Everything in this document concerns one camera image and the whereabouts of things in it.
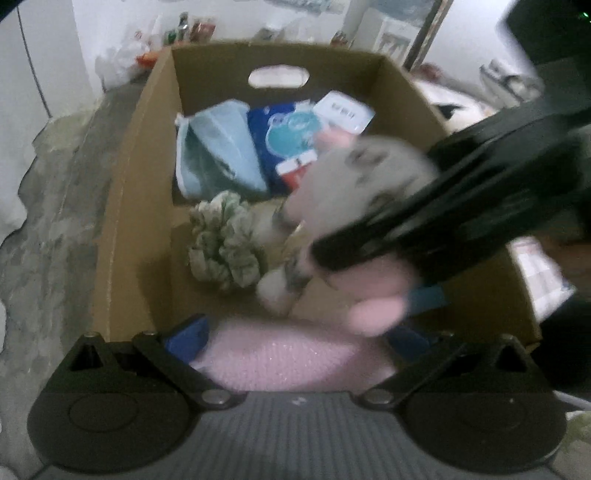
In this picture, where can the pink knitted cloth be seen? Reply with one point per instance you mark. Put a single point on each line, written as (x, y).
(247, 354)

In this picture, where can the red snack bag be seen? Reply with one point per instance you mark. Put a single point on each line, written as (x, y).
(148, 59)

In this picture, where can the wooden framed picture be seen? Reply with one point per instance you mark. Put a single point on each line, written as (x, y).
(427, 33)

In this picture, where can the brown cardboard box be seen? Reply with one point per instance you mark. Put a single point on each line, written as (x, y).
(143, 281)

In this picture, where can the black-haired red-dress plush doll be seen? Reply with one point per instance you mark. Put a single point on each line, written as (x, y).
(461, 116)

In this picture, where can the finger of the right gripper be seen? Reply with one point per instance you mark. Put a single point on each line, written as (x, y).
(424, 299)

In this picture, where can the red toothpaste tube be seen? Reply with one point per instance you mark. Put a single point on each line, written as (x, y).
(292, 170)

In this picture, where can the person's right hand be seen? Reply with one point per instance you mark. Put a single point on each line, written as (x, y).
(562, 241)

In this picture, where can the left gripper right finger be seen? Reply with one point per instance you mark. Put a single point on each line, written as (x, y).
(421, 359)

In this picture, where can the green fabric scrunchie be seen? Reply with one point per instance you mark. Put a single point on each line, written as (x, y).
(221, 250)

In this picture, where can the pink round plush toy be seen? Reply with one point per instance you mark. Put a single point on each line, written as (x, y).
(353, 179)

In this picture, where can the white yogurt cup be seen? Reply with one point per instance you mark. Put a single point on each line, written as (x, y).
(344, 112)

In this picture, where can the white water dispenser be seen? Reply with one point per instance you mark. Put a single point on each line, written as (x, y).
(385, 35)

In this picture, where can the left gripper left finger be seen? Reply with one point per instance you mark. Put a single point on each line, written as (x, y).
(172, 353)

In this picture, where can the blue microfiber cloth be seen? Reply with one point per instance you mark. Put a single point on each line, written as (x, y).
(215, 153)

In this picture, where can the blue wet wipes pack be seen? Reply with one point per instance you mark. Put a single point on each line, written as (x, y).
(280, 132)

